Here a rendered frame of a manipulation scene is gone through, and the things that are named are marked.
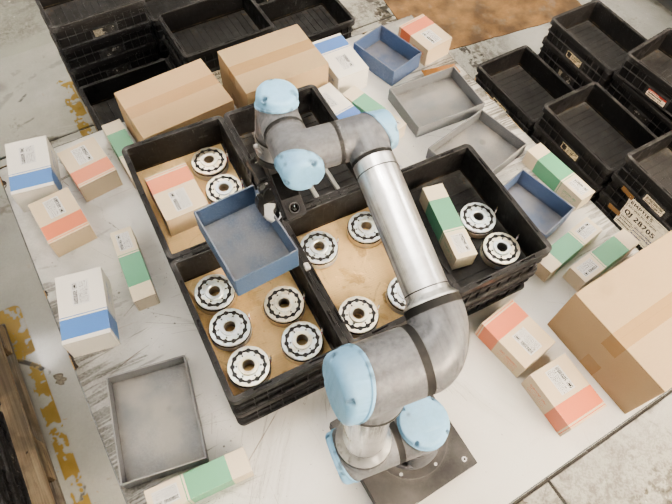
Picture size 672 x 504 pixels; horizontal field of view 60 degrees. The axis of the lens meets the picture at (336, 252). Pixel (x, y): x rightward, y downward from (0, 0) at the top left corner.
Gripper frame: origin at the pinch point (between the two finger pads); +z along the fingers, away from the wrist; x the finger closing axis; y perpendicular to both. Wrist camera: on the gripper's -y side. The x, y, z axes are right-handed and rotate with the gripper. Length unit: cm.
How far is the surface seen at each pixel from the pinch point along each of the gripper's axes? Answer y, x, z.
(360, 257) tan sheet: -3.5, -25.0, 27.4
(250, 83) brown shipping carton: 67, -25, 24
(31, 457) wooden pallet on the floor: 13, 80, 106
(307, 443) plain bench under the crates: -38, 8, 43
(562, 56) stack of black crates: 66, -183, 59
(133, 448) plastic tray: -18, 46, 46
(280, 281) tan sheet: 0.1, -2.6, 29.4
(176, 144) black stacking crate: 51, 6, 24
